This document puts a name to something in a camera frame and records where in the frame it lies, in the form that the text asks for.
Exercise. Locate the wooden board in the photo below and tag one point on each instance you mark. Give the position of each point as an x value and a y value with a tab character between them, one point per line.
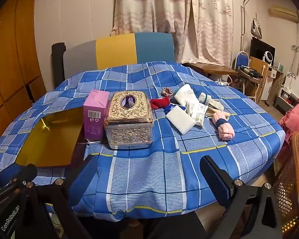
259	67

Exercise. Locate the blue folding chair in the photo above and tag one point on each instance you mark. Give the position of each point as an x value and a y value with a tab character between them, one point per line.
243	59

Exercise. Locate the rattan chair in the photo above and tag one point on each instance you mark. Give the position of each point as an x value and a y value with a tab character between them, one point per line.
289	186

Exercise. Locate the white cabinet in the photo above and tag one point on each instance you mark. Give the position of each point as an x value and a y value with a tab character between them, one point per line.
272	82

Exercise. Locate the pink brown scrunchie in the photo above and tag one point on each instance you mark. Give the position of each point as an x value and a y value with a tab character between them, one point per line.
166	91

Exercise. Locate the gold metal tray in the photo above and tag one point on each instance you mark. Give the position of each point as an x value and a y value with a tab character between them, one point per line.
47	142

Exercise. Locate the purple cardboard box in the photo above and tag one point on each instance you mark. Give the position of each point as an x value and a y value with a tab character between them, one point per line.
94	119

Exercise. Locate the wooden desk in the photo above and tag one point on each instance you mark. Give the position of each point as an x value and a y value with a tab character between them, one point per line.
209	68

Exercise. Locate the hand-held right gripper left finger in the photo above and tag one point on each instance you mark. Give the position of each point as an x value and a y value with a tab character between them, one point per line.
86	176

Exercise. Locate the cream cloth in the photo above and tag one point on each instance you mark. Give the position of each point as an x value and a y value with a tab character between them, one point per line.
219	113

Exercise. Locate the white round fan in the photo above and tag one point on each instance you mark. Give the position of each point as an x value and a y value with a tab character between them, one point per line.
269	56

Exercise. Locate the pink blanket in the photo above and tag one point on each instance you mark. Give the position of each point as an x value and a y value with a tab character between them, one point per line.
295	124

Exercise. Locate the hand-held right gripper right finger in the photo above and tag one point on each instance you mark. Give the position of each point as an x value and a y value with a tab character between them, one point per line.
214	181

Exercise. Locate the blue tissue pack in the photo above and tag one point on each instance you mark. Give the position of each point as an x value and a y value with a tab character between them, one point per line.
170	108

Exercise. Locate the red plush doll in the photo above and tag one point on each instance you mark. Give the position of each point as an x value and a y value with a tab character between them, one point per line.
160	102

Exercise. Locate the printed beige curtain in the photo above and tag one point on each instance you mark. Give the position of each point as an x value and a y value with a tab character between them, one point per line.
214	25
149	10

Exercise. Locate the wooden wardrobe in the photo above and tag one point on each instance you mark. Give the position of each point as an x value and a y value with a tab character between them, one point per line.
12	54

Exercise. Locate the ornate silver tissue box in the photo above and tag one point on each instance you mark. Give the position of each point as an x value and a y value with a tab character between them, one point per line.
128	129

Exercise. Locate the air conditioner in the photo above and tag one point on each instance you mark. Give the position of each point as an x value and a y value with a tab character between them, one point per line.
282	13

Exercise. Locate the white knit cloth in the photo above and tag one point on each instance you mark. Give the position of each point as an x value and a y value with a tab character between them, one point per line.
185	94

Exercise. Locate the grey yellow blue chair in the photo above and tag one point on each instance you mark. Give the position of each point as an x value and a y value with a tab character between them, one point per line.
114	51

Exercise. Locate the black monitor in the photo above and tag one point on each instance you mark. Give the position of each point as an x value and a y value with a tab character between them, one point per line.
260	48

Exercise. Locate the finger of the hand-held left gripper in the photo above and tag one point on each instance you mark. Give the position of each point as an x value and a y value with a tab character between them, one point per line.
28	173
5	176

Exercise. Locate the white wet wipe packet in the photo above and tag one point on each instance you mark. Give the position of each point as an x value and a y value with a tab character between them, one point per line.
200	115

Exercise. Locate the black tool on chair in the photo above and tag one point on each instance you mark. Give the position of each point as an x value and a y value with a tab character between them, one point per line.
249	71

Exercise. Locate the blue plaid blanket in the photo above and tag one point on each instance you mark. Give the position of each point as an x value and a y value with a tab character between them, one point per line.
164	166

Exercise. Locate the grey storage box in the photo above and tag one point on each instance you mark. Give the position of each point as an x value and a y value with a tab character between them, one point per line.
285	99

